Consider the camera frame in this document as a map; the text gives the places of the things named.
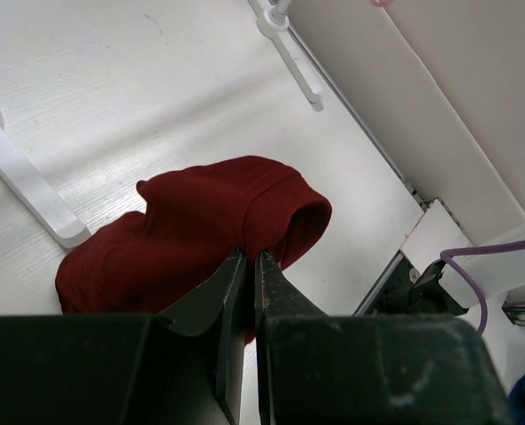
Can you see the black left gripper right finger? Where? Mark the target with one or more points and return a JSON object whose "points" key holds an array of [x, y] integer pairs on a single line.
{"points": [[288, 327]]}

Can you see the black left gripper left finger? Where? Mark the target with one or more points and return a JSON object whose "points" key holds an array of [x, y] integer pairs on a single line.
{"points": [[206, 330]]}

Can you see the dark red t shirt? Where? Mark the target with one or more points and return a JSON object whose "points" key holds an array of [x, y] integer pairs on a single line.
{"points": [[194, 218]]}

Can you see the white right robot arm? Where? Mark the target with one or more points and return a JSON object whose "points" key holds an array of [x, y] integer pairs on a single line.
{"points": [[455, 277]]}

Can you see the white clothes rack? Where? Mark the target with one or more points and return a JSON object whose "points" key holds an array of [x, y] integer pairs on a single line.
{"points": [[44, 203]]}

